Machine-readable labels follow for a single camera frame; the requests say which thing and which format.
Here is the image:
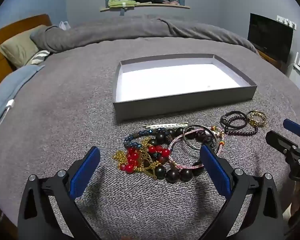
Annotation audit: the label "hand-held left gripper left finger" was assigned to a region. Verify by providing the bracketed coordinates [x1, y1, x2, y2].
[17, 146, 102, 240]

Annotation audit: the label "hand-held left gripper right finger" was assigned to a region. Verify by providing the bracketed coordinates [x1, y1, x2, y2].
[199, 144, 284, 240]

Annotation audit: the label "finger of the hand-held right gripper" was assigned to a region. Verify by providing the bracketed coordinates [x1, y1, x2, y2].
[283, 119, 300, 138]
[265, 130, 300, 157]

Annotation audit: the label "pink braided bracelet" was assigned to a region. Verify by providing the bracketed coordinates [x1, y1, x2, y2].
[168, 127, 226, 170]

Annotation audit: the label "gold hair clip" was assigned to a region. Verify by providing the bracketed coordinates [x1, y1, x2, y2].
[247, 110, 268, 128]

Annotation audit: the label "silver bangle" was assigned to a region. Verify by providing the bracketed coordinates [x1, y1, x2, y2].
[184, 124, 217, 151]

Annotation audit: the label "black cord hair tie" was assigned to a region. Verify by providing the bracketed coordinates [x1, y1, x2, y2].
[220, 114, 247, 130]

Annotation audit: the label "red bead bracelet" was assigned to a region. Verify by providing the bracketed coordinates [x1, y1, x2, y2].
[125, 145, 171, 174]

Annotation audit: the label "grey shallow cardboard box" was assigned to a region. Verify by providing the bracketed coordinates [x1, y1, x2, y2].
[112, 54, 258, 123]

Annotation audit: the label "pearl hair pin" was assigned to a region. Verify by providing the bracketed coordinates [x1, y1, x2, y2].
[142, 122, 189, 128]

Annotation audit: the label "grey blanket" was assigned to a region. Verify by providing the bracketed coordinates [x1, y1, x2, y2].
[0, 15, 300, 240]

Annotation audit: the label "wooden television stand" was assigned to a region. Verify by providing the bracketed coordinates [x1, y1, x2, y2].
[257, 49, 283, 69]

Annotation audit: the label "black television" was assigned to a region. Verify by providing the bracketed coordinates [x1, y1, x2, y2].
[247, 13, 294, 63]

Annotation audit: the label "blue bed sheet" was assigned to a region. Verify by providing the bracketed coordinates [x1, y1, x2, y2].
[0, 65, 44, 135]

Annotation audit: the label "striped pillow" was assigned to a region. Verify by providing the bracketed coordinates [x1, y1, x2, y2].
[26, 50, 51, 65]

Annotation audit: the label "olive pillow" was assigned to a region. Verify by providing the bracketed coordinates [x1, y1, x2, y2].
[0, 25, 49, 68]

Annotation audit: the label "wooden headboard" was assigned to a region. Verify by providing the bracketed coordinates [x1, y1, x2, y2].
[0, 14, 52, 97]

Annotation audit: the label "green cloth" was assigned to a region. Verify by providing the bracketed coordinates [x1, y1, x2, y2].
[108, 0, 137, 8]

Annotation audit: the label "dark purple bead bracelet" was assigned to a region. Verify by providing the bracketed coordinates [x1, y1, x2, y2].
[225, 115, 260, 136]

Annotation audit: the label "large dark wooden bead bracelet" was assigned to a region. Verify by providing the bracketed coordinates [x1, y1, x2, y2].
[149, 127, 215, 183]

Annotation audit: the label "blue bead bracelet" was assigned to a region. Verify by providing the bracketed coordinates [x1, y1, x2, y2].
[123, 127, 175, 150]

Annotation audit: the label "white charger cable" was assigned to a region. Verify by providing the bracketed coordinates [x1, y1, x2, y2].
[0, 99, 15, 145]

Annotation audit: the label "white wall hooks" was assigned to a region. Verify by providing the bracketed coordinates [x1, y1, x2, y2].
[276, 15, 297, 29]

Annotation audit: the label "wooden wall shelf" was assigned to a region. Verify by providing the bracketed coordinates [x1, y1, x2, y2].
[100, 3, 190, 12]

